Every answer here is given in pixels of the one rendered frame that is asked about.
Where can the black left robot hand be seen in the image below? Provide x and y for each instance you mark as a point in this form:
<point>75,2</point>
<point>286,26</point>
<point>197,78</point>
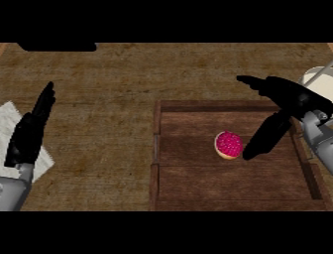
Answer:
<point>27,132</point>

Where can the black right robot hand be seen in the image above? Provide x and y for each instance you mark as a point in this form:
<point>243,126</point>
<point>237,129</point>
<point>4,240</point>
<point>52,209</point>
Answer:
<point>290,96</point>

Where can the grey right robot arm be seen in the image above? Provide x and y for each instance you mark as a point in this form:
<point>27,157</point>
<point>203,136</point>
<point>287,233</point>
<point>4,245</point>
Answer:
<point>330,145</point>

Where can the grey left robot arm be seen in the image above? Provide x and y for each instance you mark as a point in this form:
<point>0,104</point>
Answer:
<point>2,191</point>

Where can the brown wooden tray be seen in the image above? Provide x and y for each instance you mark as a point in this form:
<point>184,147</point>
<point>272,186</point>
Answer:
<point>233,165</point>

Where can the white cloth placemat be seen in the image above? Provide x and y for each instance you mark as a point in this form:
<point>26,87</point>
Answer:
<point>2,139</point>

